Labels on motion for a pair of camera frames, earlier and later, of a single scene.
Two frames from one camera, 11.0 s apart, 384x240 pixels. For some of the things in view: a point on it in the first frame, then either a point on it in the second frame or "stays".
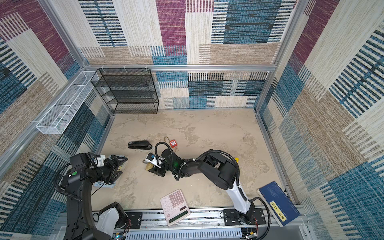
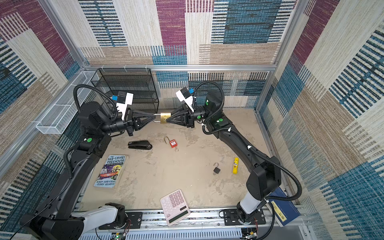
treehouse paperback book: [121, 159] stays
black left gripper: [112, 167] → [131, 126]
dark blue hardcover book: [278, 203] stays
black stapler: [140, 144] stays
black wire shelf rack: [128, 90] stays
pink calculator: [174, 207] stays
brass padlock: [149, 166] → [163, 116]
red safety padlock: [173, 142] stays
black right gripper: [158, 171] → [188, 117]
